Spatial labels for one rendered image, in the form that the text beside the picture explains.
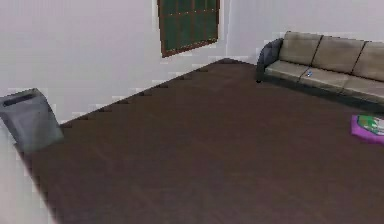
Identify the brown framed window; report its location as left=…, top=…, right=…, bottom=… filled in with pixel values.
left=156, top=0, right=221, bottom=58

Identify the grey bin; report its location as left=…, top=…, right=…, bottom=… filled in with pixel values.
left=0, top=87, right=65, bottom=154

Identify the purple and green backpack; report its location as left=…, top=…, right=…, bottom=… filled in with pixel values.
left=350, top=114, right=384, bottom=145

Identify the beige sofa with dark frame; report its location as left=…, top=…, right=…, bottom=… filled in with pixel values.
left=255, top=30, right=384, bottom=113

